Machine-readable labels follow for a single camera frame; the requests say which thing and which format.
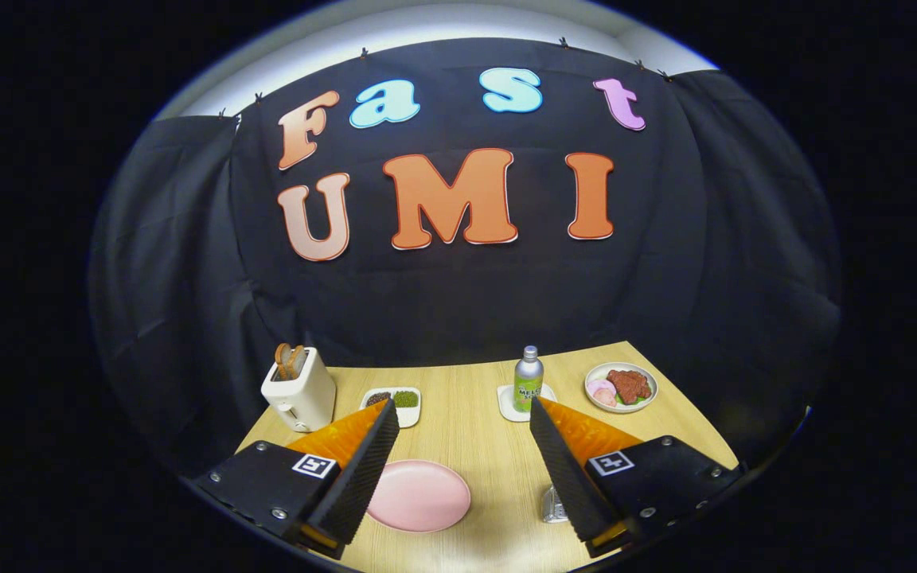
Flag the red meat piece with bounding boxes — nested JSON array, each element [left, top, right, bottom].
[[607, 368, 652, 404]]

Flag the green soda bottle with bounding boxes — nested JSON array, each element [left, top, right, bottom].
[[513, 345, 544, 413]]

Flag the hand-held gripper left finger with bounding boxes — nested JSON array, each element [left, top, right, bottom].
[[194, 398, 400, 560]]

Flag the pink round plate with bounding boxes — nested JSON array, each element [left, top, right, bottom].
[[366, 459, 472, 533]]

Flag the white divided tray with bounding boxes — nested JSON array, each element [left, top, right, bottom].
[[359, 387, 422, 429]]

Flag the white toaster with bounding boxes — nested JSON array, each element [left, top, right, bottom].
[[260, 347, 338, 433]]

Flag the white square coaster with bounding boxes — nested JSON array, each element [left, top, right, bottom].
[[497, 384, 557, 423]]

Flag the white round food plate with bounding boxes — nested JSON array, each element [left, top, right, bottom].
[[584, 362, 658, 414]]

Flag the metal cutlery basket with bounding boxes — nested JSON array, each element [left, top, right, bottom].
[[540, 484, 571, 524]]

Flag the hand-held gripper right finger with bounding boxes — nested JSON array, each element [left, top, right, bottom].
[[529, 396, 746, 559]]

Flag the black backdrop cloth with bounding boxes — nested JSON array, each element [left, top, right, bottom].
[[88, 36, 843, 478]]

